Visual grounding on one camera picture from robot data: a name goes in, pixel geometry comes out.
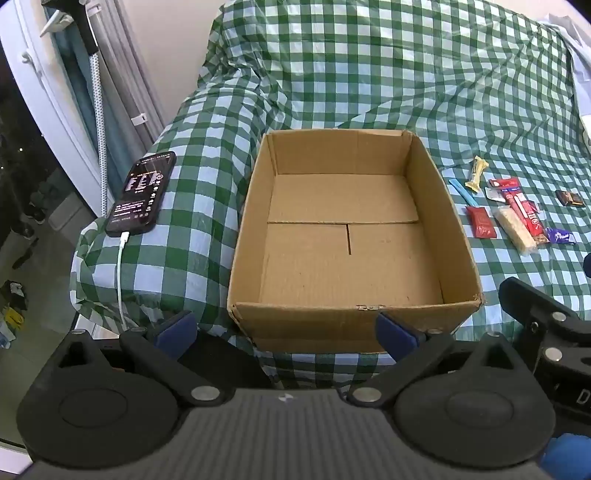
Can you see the black chocolate bar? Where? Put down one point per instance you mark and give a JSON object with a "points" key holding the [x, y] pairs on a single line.
{"points": [[570, 198]]}

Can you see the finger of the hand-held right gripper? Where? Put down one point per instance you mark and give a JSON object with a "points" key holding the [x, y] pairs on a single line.
{"points": [[569, 458], [531, 302]]}

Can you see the yellow white candy bar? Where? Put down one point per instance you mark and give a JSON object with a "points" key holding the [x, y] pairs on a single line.
{"points": [[475, 175]]}

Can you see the black smartphone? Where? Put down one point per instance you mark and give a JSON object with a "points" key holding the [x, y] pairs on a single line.
{"points": [[141, 194]]}

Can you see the white door frame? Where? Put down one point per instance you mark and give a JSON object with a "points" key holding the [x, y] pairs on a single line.
{"points": [[51, 106]]}

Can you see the cardboard box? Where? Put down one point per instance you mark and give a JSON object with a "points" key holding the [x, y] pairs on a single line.
{"points": [[332, 258]]}

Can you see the red white wafer packet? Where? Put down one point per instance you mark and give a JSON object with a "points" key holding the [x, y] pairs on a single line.
{"points": [[522, 207]]}

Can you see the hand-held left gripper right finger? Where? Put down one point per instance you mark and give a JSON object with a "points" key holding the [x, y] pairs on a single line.
{"points": [[392, 335]]}

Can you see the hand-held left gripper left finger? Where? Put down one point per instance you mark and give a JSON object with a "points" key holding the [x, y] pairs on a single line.
{"points": [[178, 331]]}

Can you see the white curtain clip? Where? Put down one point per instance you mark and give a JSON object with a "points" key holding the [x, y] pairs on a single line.
{"points": [[139, 119]]}

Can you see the small red snack packet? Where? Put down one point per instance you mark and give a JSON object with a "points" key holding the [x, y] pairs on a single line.
{"points": [[505, 183]]}

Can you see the purple chocolate packet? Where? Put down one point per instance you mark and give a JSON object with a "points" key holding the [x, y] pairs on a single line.
{"points": [[559, 236]]}

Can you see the silver purple snack packet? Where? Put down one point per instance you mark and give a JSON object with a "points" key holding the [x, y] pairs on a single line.
{"points": [[493, 194]]}

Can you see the grey curtain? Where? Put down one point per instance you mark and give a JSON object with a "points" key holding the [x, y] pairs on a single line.
{"points": [[124, 64]]}

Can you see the red sauce packet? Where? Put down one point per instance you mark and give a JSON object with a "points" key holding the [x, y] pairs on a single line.
{"points": [[480, 222]]}

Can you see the clear rice bar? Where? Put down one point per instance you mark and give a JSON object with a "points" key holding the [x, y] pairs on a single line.
{"points": [[515, 230]]}

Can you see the light blue stick packet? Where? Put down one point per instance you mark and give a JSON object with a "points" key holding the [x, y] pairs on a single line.
{"points": [[464, 192]]}

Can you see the white cloth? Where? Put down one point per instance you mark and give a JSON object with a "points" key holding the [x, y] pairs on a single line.
{"points": [[575, 41]]}

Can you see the green checked blanket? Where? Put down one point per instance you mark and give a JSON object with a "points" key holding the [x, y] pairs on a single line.
{"points": [[351, 78]]}

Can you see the white wall hook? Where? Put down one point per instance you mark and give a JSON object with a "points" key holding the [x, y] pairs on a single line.
{"points": [[55, 23]]}

